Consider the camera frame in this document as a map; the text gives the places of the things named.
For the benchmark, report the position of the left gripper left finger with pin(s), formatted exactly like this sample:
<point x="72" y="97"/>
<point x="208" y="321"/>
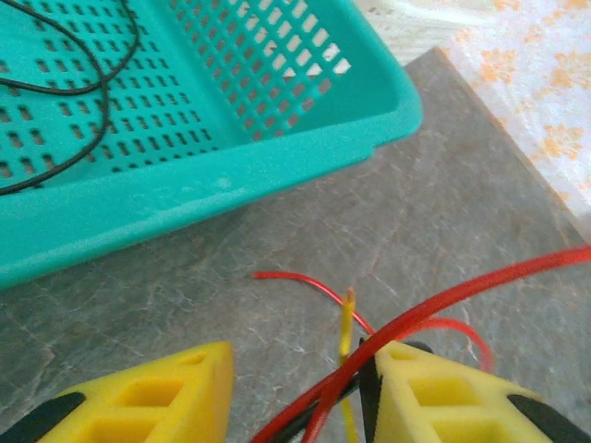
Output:
<point x="208" y="383"/>

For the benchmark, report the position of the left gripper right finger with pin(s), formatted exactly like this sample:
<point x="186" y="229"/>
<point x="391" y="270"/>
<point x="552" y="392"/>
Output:
<point x="397" y="369"/>

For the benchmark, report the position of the teal perforated plastic basket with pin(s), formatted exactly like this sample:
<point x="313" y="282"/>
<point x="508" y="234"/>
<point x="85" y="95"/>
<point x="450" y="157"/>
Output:
<point x="277" y="157"/>

